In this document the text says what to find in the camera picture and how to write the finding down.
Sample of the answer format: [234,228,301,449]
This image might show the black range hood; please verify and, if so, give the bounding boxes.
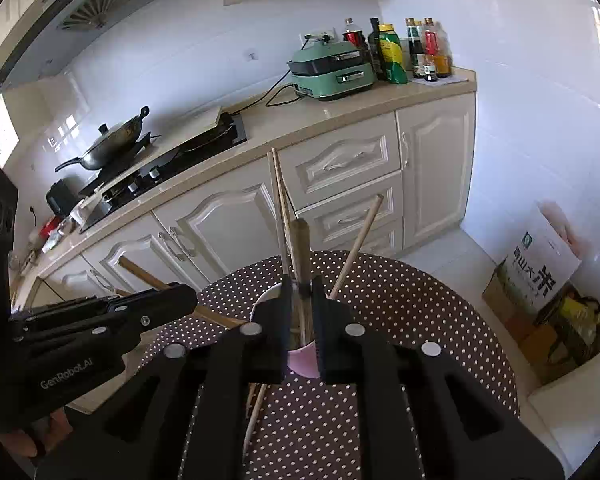
[0,0,154,93]

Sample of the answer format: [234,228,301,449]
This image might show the green yellow oil bottle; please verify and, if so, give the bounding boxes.
[379,24,408,84]

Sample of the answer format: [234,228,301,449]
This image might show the black power cable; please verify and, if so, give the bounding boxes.
[229,34,314,114]

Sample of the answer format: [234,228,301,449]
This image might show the wooden chopstick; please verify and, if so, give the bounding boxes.
[242,384,268,457]
[118,256,246,328]
[290,218,311,347]
[268,148,294,276]
[329,194,384,300]

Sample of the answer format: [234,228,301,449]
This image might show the dark olive oil bottle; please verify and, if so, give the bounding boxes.
[367,18,388,81]

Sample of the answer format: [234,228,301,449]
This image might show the white rice bag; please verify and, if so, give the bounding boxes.
[498,200,590,314]

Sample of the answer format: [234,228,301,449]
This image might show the steel wok with lid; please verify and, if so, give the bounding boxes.
[54,106,150,172]

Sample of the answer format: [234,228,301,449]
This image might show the wall power socket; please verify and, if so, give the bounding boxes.
[299,27,339,48]

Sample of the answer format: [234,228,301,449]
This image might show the cream lower cabinets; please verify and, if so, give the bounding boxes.
[14,84,476,310]

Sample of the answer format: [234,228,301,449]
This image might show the black kettle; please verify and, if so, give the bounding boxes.
[45,179,82,218]

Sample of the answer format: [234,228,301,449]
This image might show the black yellow bag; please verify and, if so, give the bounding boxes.
[533,283,600,365]

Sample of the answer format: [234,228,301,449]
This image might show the red cap cola bottle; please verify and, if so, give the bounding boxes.
[342,18,368,52]

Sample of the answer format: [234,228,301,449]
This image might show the red container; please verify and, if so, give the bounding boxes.
[40,216,62,238]

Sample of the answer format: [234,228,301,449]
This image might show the polka dot round tablecloth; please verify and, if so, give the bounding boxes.
[137,250,519,479]

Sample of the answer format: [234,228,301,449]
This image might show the dark soy sauce bottle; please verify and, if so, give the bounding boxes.
[405,18,425,79]

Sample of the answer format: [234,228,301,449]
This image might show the green electric grill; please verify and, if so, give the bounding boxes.
[288,41,375,101]

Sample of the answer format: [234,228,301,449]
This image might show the beige cutting board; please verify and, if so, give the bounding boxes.
[96,105,222,193]

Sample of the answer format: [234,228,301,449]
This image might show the red label sauce bottle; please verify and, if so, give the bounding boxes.
[422,18,452,78]

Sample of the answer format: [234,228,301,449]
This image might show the cardboard box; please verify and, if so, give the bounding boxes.
[482,264,578,385]

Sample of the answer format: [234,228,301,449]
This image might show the black gas stove top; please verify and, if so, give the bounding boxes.
[80,112,247,233]

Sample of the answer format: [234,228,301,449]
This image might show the pink cup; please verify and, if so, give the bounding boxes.
[250,283,320,379]

